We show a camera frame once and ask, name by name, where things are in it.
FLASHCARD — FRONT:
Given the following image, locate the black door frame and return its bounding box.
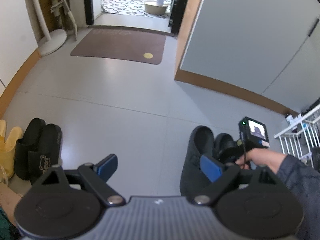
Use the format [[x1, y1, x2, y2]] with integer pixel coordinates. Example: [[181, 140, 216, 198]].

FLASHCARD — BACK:
[[83, 0, 195, 37]]

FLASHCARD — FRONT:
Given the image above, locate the white cabinet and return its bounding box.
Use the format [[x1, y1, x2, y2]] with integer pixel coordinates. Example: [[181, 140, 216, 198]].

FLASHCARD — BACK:
[[174, 0, 320, 117]]

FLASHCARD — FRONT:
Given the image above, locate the white floor stand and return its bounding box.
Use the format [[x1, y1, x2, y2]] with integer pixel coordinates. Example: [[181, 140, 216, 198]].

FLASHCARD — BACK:
[[22, 0, 68, 57]]

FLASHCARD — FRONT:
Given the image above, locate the black strap clog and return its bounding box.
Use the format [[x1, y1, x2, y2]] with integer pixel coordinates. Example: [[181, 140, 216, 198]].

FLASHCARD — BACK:
[[214, 133, 242, 164], [180, 126, 224, 197]]

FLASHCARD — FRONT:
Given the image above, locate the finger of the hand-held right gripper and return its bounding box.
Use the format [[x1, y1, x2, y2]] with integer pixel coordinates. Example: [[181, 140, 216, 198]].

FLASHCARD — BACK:
[[217, 145, 245, 164]]

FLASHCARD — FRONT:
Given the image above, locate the grey wall pipe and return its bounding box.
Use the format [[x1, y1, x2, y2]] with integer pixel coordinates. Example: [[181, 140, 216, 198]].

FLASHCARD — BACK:
[[49, 0, 70, 32]]

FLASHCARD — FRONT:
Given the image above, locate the yellow rubber glove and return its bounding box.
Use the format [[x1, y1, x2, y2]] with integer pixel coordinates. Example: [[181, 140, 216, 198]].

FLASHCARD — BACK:
[[0, 119, 23, 180]]

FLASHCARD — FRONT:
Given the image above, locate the green cloth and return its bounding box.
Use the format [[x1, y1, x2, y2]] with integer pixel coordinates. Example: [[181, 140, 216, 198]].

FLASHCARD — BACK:
[[0, 205, 12, 240]]

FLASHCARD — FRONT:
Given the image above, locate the small cardboard box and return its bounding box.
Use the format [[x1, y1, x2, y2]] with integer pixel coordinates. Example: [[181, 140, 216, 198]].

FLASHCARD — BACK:
[[0, 182, 23, 224]]

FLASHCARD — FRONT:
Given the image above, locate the black slide slipper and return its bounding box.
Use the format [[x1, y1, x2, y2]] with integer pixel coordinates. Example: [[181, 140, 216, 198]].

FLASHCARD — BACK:
[[14, 117, 47, 180], [29, 123, 63, 186]]

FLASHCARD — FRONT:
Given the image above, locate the brown door mat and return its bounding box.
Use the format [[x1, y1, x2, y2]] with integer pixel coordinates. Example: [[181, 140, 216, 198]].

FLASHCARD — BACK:
[[70, 28, 167, 65]]

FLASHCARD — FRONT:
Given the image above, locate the beige wash basin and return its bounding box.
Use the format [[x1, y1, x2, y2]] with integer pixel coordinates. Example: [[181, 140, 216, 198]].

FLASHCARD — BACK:
[[144, 1, 167, 15]]

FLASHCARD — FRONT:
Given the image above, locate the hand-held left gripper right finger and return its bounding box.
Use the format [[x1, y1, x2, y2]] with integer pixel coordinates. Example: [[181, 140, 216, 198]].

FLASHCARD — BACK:
[[192, 154, 285, 207]]

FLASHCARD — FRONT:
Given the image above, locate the person's right forearm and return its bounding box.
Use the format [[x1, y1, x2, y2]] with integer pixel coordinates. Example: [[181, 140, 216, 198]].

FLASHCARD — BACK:
[[275, 154, 320, 240]]

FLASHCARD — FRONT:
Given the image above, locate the person's right hand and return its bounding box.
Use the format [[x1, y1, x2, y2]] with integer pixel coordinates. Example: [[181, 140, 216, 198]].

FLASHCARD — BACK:
[[234, 148, 287, 174]]

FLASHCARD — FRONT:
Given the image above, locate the white shoe rack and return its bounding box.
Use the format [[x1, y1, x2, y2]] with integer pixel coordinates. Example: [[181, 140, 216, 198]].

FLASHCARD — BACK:
[[274, 102, 320, 168]]

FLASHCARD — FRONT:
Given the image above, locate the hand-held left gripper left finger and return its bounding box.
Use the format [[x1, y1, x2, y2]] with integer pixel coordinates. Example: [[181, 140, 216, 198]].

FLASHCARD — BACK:
[[40, 154, 126, 207]]

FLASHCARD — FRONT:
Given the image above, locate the white mop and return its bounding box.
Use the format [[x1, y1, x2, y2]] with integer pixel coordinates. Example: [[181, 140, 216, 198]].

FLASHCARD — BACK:
[[55, 0, 78, 42]]

